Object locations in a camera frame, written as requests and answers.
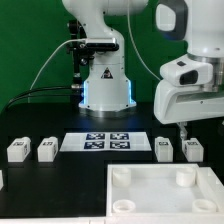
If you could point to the white tag sheet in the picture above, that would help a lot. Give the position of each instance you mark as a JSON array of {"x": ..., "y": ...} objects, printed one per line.
[{"x": 105, "y": 141}]

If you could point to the white square table top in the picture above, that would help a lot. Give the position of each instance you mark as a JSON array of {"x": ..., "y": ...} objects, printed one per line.
[{"x": 164, "y": 194}]

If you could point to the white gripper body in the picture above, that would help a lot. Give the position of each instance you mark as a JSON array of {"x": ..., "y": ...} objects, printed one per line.
[{"x": 182, "y": 104}]

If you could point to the white block left edge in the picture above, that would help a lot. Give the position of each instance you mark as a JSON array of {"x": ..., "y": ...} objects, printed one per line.
[{"x": 1, "y": 180}]

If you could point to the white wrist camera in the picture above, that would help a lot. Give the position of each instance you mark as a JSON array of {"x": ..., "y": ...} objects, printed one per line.
[{"x": 187, "y": 72}]

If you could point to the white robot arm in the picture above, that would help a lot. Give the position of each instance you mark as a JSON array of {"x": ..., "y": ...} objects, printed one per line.
[{"x": 200, "y": 23}]

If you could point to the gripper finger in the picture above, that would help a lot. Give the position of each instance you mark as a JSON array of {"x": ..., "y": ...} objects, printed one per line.
[{"x": 183, "y": 131}]

